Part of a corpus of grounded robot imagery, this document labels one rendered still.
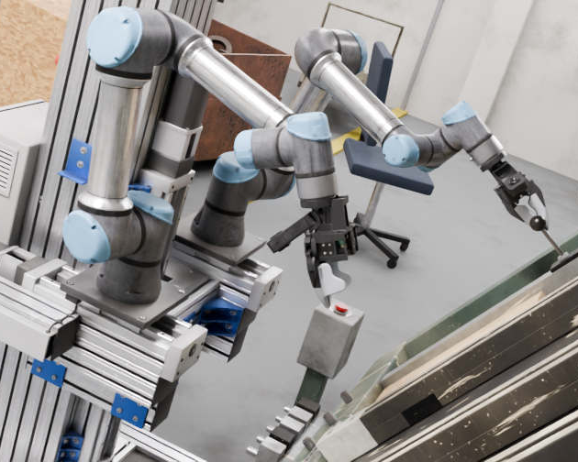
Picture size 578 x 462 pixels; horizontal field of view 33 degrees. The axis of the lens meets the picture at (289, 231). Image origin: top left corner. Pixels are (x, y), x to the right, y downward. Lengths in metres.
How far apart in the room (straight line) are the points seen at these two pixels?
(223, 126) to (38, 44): 2.54
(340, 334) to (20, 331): 0.92
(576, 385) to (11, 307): 1.30
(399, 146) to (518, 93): 7.35
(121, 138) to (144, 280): 0.36
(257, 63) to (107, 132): 4.21
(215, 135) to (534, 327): 4.40
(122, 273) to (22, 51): 1.81
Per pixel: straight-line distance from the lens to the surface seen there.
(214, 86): 2.03
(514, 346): 1.98
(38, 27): 3.84
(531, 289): 2.39
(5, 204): 2.54
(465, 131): 2.36
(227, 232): 2.67
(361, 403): 2.44
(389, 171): 5.63
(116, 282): 2.24
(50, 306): 2.35
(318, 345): 2.79
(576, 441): 1.21
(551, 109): 9.59
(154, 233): 2.19
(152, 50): 2.02
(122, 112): 2.03
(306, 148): 1.76
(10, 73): 3.97
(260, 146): 1.82
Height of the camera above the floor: 2.07
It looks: 21 degrees down
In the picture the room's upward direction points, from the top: 18 degrees clockwise
